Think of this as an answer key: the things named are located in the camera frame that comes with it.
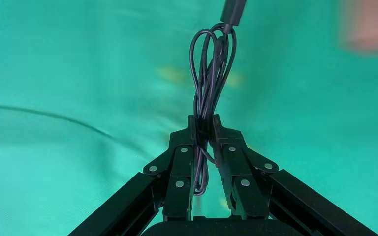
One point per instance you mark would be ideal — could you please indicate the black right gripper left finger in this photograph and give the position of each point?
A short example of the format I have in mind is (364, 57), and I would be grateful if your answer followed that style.
(179, 182)

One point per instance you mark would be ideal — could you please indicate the brown cardboard box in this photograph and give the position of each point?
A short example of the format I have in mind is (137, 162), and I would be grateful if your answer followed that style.
(371, 29)

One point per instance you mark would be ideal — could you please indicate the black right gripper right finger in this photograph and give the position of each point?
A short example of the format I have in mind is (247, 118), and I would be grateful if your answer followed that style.
(244, 185)

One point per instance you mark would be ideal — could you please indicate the green table cloth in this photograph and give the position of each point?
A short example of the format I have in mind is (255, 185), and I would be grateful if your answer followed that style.
(78, 49)

